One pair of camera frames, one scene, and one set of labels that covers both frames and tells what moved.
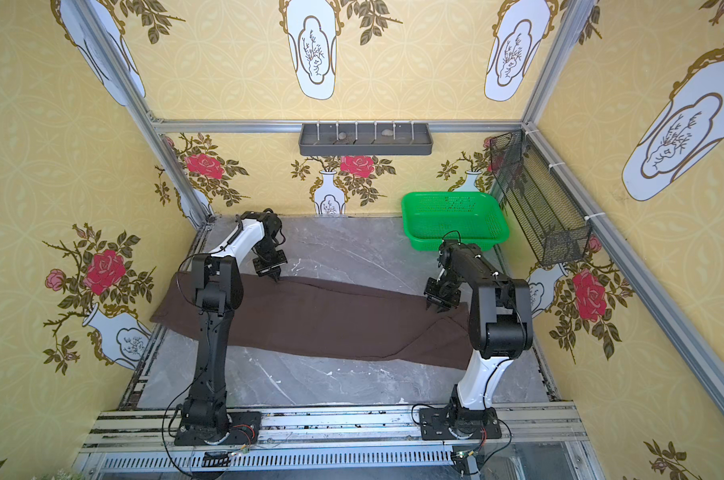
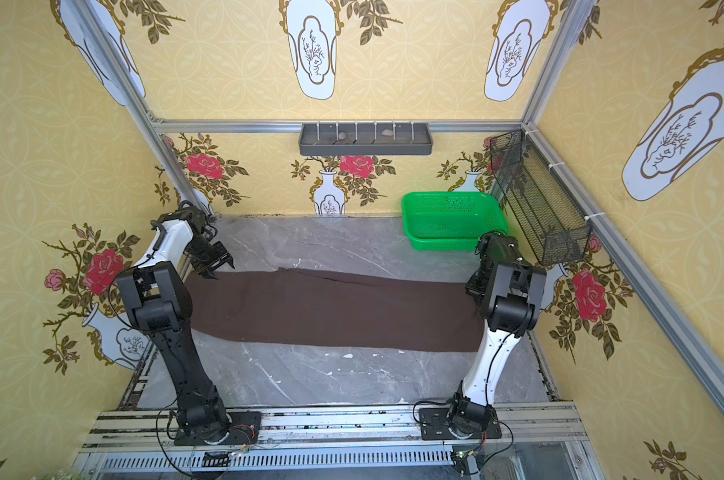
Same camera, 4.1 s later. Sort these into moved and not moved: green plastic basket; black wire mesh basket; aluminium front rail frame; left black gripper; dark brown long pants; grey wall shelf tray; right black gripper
Moved: right black gripper; left black gripper; dark brown long pants
Not moved: green plastic basket; grey wall shelf tray; aluminium front rail frame; black wire mesh basket
